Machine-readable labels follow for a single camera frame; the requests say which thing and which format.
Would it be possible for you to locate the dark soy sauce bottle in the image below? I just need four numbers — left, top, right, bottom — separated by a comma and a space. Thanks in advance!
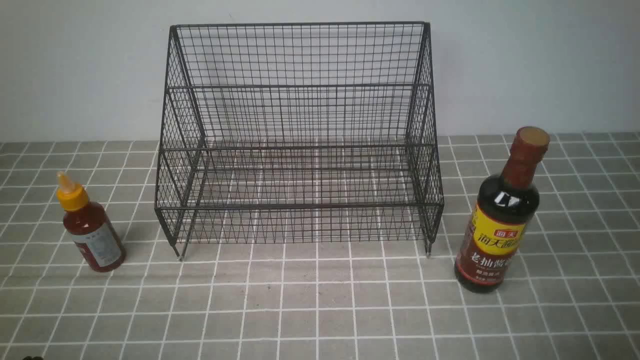
454, 126, 551, 294

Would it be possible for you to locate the red sauce bottle yellow cap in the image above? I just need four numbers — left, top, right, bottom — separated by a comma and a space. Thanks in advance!
55, 171, 126, 272

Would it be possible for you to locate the grey grid tablecloth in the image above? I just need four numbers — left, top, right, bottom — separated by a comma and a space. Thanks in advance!
1, 132, 639, 360

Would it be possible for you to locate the black wire mesh rack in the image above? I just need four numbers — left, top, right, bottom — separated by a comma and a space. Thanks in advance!
154, 21, 445, 260

